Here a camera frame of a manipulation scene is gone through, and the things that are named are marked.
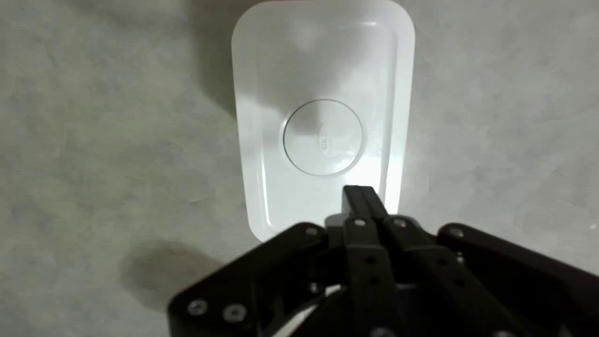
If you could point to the white container lid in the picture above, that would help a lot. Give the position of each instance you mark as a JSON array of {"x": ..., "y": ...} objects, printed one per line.
[{"x": 322, "y": 95}]

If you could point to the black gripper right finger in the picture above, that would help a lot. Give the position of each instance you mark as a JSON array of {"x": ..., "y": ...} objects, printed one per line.
[{"x": 494, "y": 288}]

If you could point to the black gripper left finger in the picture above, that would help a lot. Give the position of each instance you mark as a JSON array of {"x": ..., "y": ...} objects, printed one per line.
[{"x": 264, "y": 290}]

